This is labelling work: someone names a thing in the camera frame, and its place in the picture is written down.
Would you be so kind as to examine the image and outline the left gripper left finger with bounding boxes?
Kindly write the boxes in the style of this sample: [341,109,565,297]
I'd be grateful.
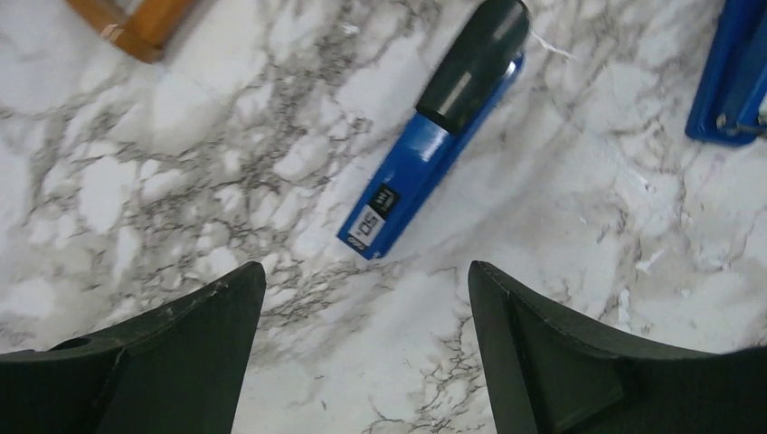
[1,262,266,433]

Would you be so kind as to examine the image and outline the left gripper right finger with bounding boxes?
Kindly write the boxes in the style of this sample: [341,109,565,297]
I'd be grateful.
[468,261,766,433]

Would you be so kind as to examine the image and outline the orange wooden shelf rack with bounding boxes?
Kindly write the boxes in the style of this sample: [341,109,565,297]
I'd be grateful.
[66,0,197,64]

